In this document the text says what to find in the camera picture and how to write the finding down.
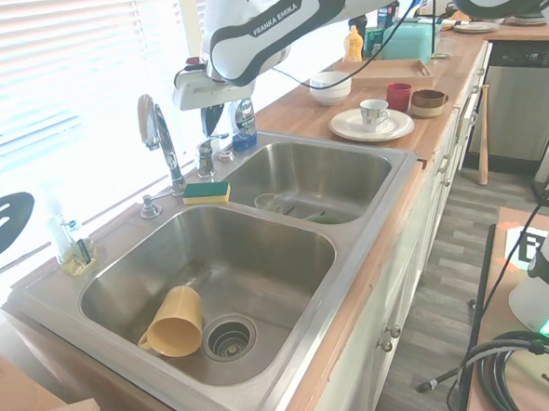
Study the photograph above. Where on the clear bottle yellow liquid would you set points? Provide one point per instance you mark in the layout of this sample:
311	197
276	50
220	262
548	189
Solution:
72	248

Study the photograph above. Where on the small green rimmed dish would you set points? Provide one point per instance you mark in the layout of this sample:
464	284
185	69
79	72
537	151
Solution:
441	56

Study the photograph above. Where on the narrow white window blind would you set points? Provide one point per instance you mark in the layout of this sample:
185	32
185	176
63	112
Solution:
200	14

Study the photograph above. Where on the metal sink drain strainer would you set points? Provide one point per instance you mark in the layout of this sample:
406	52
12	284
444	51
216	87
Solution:
230	339

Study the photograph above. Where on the stainless steel dishwasher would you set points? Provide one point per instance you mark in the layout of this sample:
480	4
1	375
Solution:
511	107

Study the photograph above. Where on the white dinner plate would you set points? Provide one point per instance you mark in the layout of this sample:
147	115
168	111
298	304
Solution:
393	128

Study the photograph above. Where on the black stand pole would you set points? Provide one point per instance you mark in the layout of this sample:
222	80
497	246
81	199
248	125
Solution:
480	295

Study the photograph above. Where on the wide white window blind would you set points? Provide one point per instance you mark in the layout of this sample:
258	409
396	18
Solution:
61	65

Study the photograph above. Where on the chrome soap dispenser pump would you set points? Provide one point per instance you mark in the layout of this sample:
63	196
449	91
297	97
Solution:
149	207

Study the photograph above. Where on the teal plastic container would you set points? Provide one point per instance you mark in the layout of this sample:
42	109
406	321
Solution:
409	43

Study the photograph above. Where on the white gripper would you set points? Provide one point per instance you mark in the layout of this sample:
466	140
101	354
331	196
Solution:
207	89

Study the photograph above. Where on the white stacked bowls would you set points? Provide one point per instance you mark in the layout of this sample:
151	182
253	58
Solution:
330	88

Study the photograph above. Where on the stack of plates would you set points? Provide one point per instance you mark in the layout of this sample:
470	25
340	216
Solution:
526	20

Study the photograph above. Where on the green dish in basin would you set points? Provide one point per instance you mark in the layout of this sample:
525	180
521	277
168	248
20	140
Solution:
321	218

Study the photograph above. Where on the blue dish soap bottle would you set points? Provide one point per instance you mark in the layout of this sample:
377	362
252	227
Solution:
244	123

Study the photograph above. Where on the light wooden board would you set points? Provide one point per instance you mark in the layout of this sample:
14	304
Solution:
30	406

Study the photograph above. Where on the round metal cabinet knob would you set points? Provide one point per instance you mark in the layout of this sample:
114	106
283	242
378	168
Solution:
394	331
385	346

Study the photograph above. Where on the dark green box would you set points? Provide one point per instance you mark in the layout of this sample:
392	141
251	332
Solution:
374	40

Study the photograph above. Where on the yellow plastic mug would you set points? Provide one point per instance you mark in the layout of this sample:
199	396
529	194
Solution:
175	328

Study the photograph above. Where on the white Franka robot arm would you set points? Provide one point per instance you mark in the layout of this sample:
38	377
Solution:
264	34

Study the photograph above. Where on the wooden tray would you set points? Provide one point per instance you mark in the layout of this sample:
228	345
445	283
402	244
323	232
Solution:
388	75

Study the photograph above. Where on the yellow green sponge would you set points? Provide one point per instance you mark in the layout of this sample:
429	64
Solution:
206	193

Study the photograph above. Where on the yellow mustard bottle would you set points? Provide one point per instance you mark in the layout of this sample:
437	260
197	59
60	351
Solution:
353	44

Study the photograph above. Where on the white patterned teacup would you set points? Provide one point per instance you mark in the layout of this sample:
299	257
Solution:
374	114

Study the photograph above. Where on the stainless steel double sink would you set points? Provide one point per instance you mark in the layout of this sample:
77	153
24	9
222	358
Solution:
279	280

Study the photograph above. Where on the chrome sink faucet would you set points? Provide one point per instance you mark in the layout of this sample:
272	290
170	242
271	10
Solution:
161	138

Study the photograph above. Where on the red mug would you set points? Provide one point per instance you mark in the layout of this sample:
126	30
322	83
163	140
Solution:
398	96

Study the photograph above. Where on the clear drinking glass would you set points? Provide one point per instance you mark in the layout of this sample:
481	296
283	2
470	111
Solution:
269	203

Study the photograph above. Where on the black white fiducial marker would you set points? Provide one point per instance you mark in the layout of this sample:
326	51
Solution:
524	246

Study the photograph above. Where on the white plate with food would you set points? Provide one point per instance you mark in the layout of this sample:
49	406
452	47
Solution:
475	27

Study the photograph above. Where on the brown ceramic bowl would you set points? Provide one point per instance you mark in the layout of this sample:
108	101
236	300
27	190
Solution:
429	104

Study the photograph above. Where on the black slotted oval object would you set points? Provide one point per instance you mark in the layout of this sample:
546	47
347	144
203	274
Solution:
1	227

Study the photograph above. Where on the white kitchen cabinets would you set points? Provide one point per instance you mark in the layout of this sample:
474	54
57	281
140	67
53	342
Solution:
400	272

